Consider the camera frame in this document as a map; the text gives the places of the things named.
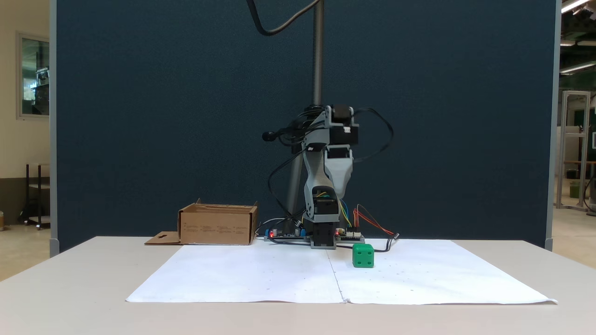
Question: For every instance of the wall window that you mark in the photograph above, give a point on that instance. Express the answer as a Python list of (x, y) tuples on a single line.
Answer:
[(35, 77)]

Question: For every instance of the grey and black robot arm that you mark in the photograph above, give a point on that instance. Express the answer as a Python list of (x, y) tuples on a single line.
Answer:
[(319, 186)]

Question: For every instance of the blue circuit board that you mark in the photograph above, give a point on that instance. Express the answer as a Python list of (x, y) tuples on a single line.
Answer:
[(284, 235)]

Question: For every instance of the dark blue partition panel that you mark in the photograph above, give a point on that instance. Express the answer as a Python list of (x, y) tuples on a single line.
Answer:
[(163, 116)]

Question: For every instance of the green dice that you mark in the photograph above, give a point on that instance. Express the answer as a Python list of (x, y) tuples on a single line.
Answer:
[(363, 256)]

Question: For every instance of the metal camera stand pole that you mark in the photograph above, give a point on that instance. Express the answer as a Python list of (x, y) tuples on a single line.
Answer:
[(318, 56)]

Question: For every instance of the ceiling light strip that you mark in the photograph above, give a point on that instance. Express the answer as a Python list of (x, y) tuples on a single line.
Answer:
[(575, 4), (577, 68)]

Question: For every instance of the aluminium frame stand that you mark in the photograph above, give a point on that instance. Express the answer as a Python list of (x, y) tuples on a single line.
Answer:
[(575, 95)]

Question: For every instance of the brown cardboard box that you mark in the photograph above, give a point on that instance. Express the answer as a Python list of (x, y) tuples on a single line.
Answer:
[(216, 228)]

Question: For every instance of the black clamp knob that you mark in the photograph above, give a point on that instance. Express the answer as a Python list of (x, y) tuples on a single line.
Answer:
[(267, 136)]

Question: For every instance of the white paper sheet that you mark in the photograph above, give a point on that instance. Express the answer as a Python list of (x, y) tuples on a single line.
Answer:
[(442, 274), (242, 274)]

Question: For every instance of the grey circuit board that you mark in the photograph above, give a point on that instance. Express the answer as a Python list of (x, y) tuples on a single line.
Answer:
[(351, 237)]

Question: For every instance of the black shelf cart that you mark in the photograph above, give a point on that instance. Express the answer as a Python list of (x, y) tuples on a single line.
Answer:
[(37, 195)]

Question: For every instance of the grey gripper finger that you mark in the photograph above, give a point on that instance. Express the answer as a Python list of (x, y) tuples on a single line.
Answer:
[(344, 174)]

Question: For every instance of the green bin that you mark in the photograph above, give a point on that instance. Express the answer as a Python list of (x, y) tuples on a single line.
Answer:
[(575, 190)]

